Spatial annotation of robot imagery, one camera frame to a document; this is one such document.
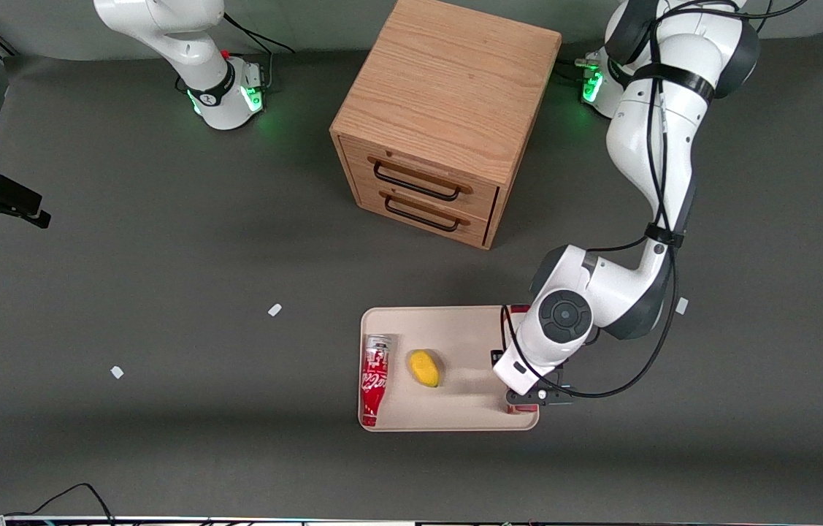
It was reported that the red cookie box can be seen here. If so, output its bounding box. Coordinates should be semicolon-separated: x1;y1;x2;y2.
505;305;538;416

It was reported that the beige plastic tray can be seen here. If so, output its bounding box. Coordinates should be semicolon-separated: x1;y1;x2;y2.
358;305;540;432

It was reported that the yellow lemon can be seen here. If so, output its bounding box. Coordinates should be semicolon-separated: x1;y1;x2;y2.
408;349;441;389

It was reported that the red cola can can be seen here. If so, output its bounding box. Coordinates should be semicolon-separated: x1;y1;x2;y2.
360;334;392;428

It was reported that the wooden drawer front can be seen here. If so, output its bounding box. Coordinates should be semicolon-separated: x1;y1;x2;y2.
342;137;501;220
355;181;493;246

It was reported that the wooden drawer cabinet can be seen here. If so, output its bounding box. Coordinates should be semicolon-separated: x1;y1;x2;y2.
329;0;564;251

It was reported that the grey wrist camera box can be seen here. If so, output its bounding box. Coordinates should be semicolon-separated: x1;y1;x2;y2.
505;374;575;408

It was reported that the black metal drawer handle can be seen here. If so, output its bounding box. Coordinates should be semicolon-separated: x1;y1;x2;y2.
383;195;462;234
372;161;462;202

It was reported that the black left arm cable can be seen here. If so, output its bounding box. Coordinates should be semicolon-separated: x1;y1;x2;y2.
500;0;810;400

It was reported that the black right arm base cable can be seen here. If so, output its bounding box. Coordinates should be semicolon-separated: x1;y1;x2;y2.
223;12;296;56

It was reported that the black floor cable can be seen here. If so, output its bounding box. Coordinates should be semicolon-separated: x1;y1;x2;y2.
1;482;117;524

